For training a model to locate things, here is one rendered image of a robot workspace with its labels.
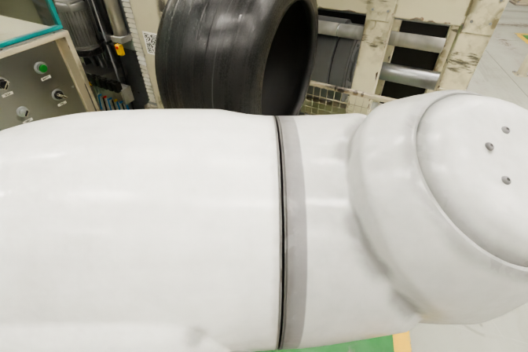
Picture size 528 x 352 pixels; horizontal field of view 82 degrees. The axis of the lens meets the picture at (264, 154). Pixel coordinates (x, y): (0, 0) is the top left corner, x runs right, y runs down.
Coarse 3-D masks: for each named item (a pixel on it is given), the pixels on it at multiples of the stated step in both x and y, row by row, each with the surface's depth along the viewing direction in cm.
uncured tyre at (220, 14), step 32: (192, 0) 70; (224, 0) 68; (256, 0) 67; (288, 0) 74; (160, 32) 74; (192, 32) 69; (224, 32) 66; (256, 32) 67; (288, 32) 112; (160, 64) 75; (192, 64) 71; (224, 64) 68; (256, 64) 70; (288, 64) 118; (160, 96) 81; (192, 96) 74; (224, 96) 70; (256, 96) 74; (288, 96) 119
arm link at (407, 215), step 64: (320, 128) 15; (384, 128) 12; (448, 128) 11; (512, 128) 11; (320, 192) 13; (384, 192) 11; (448, 192) 10; (512, 192) 10; (320, 256) 12; (384, 256) 11; (448, 256) 10; (512, 256) 9; (320, 320) 13; (384, 320) 12; (448, 320) 12
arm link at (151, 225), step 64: (64, 128) 14; (128, 128) 14; (192, 128) 14; (256, 128) 15; (0, 192) 12; (64, 192) 12; (128, 192) 12; (192, 192) 12; (256, 192) 12; (0, 256) 11; (64, 256) 11; (128, 256) 11; (192, 256) 12; (256, 256) 12; (0, 320) 12; (64, 320) 12; (128, 320) 12; (192, 320) 12; (256, 320) 12
